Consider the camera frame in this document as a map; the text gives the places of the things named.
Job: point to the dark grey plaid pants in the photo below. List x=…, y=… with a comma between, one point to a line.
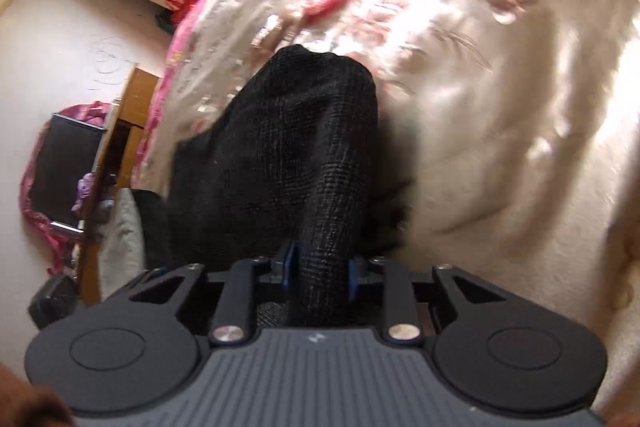
x=300, y=132

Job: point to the small purple item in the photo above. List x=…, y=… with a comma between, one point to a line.
x=86, y=189

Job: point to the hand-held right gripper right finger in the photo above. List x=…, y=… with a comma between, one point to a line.
x=352, y=279

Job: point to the black box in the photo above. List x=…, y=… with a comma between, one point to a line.
x=65, y=167

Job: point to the black object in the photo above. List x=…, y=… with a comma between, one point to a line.
x=50, y=299

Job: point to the pink cloth with black panel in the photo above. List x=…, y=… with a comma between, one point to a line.
x=85, y=112

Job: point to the floral satin blanket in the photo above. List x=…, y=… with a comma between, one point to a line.
x=500, y=107

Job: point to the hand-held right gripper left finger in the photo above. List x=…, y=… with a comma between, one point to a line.
x=289, y=264

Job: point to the wooden nightstand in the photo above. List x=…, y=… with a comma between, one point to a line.
x=137, y=92

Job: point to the white cloth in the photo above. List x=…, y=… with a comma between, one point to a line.
x=122, y=232

